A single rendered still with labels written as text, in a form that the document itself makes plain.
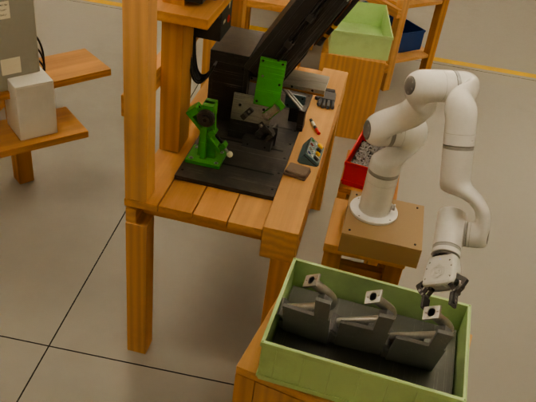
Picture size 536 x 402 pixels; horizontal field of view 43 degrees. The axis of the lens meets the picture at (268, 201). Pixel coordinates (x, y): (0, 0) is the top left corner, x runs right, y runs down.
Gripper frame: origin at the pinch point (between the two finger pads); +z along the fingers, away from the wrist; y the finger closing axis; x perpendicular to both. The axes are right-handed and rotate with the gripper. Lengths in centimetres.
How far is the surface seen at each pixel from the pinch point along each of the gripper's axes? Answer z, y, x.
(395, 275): -36, -48, 36
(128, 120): -49, -92, -71
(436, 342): 8.1, -3.7, 6.9
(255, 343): 12, -62, -10
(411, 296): -16.1, -26.1, 20.3
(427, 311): 3.0, -1.5, -2.4
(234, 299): -44, -160, 49
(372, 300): 2.9, -13.6, -12.2
